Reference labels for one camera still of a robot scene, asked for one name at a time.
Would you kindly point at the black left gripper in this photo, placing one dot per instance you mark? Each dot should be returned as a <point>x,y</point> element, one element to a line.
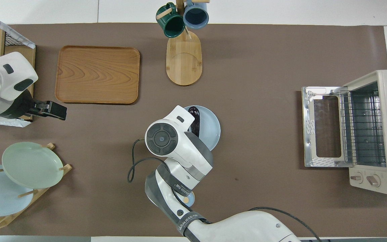
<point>20,106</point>

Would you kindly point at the dark purple eggplant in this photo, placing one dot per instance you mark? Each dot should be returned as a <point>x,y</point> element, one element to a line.
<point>196,117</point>

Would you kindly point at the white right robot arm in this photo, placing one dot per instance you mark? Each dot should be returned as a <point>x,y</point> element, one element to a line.
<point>180,148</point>

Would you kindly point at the pale green racked plate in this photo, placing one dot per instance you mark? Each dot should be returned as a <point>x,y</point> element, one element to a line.
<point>32,164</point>

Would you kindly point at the wooden serving tray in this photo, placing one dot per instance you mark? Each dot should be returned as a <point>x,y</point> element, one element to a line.
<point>97,74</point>

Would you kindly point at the wooden plate rack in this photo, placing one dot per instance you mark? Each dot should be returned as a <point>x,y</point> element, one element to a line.
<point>42,191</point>

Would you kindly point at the wooden mug tree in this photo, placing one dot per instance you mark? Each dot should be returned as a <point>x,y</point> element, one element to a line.
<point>184,64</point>

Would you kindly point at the dark green mug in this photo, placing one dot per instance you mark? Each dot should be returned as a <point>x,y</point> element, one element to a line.
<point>171,25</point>

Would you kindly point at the blue mug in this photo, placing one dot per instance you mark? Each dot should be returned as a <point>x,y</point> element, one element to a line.
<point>196,16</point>

